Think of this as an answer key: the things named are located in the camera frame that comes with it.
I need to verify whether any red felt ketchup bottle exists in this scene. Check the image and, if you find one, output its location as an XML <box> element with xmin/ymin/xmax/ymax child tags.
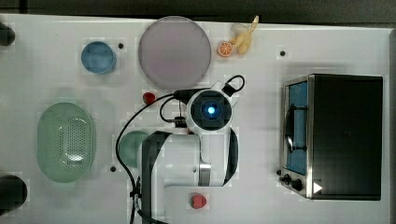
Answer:
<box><xmin>143</xmin><ymin>92</ymin><xmax>156</xmax><ymax>105</ymax></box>

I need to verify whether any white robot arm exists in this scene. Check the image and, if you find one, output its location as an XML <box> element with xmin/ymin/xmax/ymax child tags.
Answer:
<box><xmin>138</xmin><ymin>82</ymin><xmax>238</xmax><ymax>224</ymax></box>

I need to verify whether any green perforated strainer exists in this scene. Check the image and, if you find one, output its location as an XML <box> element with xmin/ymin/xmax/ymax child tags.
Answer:
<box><xmin>36</xmin><ymin>103</ymin><xmax>93</xmax><ymax>183</ymax></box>

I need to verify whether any pink round plate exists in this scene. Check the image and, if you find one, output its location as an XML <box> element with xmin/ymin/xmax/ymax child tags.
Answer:
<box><xmin>138</xmin><ymin>16</ymin><xmax>212</xmax><ymax>90</ymax></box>

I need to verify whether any orange slice toy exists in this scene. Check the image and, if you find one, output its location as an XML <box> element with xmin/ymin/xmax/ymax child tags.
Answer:
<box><xmin>217</xmin><ymin>41</ymin><xmax>233</xmax><ymax>57</ymax></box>

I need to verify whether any green plastic cup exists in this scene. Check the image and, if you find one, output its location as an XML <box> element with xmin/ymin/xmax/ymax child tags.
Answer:
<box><xmin>120</xmin><ymin>131</ymin><xmax>148</xmax><ymax>168</ymax></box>

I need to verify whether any yellow felt banana toy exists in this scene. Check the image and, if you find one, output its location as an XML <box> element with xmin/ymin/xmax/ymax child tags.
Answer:
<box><xmin>230</xmin><ymin>16</ymin><xmax>260</xmax><ymax>55</ymax></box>

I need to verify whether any red felt strawberry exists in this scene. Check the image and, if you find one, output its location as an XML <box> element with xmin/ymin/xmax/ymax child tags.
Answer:
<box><xmin>191</xmin><ymin>194</ymin><xmax>207</xmax><ymax>209</ymax></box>

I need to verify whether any blue plastic cup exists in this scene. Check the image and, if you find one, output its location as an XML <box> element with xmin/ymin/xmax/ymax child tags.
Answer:
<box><xmin>80</xmin><ymin>41</ymin><xmax>117</xmax><ymax>75</ymax></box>

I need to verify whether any stainless steel toaster oven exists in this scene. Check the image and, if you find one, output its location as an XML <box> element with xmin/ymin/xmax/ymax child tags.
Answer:
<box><xmin>276</xmin><ymin>74</ymin><xmax>383</xmax><ymax>201</ymax></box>

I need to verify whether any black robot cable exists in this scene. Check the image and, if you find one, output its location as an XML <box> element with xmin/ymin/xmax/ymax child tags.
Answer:
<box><xmin>115</xmin><ymin>89</ymin><xmax>191</xmax><ymax>224</ymax></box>

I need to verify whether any black short wrist cable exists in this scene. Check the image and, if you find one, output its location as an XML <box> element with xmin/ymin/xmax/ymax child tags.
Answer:
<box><xmin>221</xmin><ymin>74</ymin><xmax>246</xmax><ymax>97</ymax></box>

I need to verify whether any black post lower left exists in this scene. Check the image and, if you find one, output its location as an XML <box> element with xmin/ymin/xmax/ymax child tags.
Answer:
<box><xmin>0</xmin><ymin>175</ymin><xmax>28</xmax><ymax>216</ymax></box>

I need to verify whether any black post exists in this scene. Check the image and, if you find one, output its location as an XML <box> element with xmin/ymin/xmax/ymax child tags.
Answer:
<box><xmin>0</xmin><ymin>175</ymin><xmax>28</xmax><ymax>216</ymax></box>
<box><xmin>0</xmin><ymin>22</ymin><xmax>15</xmax><ymax>46</ymax></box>

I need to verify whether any black post upper left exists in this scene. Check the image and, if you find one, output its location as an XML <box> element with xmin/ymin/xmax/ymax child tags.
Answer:
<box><xmin>0</xmin><ymin>22</ymin><xmax>15</xmax><ymax>46</ymax></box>

